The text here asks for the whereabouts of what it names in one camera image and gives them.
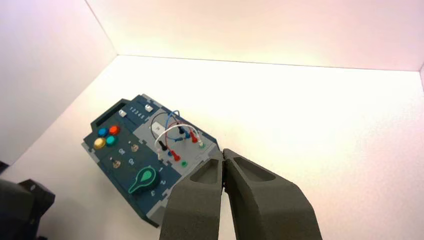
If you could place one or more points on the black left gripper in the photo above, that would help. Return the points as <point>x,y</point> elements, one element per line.
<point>23,205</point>

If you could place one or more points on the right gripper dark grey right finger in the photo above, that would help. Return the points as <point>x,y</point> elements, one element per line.
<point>265,205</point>

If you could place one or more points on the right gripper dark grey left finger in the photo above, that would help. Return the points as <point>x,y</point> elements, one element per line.
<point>195,205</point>

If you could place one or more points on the green pointer knob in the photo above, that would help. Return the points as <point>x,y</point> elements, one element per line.
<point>143,180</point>

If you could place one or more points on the green jack socket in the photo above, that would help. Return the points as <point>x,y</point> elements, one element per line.
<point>184,163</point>
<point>202,146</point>

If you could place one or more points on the dark teal control board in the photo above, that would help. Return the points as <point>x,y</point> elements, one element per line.
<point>139,198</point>

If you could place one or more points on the yellow push button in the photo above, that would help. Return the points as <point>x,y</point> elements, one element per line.
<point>99,143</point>

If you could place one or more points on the teal push button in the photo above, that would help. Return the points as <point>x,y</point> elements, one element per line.
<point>111,141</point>

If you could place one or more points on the white slider tab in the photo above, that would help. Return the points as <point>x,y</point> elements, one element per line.
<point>122,113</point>
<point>148,108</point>

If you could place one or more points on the blue push button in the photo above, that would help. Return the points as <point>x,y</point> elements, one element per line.
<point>103,132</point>

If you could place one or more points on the red push button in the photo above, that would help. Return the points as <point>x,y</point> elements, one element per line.
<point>114,130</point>

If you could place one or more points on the small metal toggle switch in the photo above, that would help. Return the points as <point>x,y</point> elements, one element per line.
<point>134,147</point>
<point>116,163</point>

